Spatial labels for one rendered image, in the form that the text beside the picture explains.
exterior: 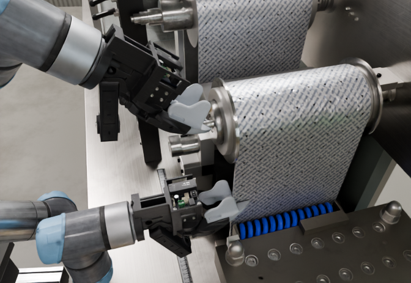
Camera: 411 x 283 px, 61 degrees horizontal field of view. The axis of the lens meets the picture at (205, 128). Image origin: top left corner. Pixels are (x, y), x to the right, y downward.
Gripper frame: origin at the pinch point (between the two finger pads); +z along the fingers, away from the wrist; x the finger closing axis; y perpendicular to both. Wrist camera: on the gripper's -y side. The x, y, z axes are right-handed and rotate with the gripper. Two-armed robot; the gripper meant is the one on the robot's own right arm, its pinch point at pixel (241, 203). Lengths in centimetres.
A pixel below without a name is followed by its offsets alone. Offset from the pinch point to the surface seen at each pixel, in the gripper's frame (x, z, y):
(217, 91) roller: 6.8, -3.2, 21.6
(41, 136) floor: 162, -79, -109
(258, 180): -0.3, 2.6, 6.2
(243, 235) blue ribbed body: -3.6, -0.7, -5.4
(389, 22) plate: 11.6, 30.1, 26.9
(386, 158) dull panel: 1.5, 32.2, 1.6
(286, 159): -0.3, 7.4, 10.0
